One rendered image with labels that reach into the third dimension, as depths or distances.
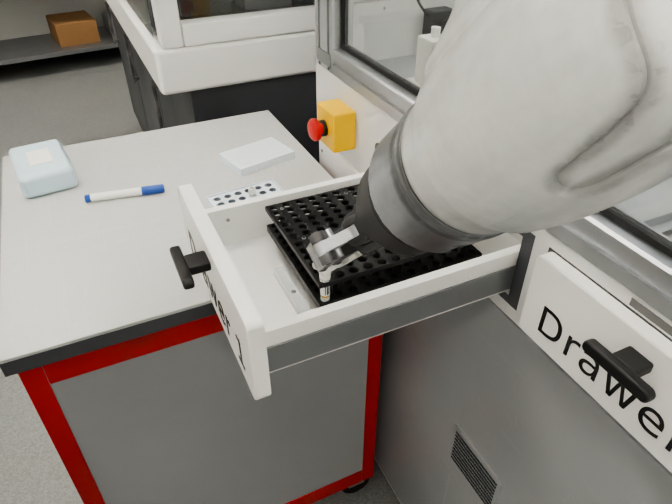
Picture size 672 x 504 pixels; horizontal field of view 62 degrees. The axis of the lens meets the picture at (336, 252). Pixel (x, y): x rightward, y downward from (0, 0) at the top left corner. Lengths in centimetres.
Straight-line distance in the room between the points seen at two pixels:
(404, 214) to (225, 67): 113
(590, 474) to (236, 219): 53
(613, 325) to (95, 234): 78
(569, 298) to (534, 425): 23
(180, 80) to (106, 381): 77
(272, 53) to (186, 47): 21
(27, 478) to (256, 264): 109
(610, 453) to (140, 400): 65
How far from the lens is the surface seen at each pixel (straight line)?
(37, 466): 170
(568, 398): 72
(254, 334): 53
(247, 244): 78
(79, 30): 440
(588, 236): 60
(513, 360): 77
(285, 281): 69
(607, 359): 57
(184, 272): 62
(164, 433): 101
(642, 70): 20
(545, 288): 65
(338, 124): 98
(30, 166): 117
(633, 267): 58
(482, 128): 23
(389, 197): 33
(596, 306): 60
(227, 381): 96
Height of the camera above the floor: 129
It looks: 37 degrees down
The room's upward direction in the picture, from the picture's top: straight up
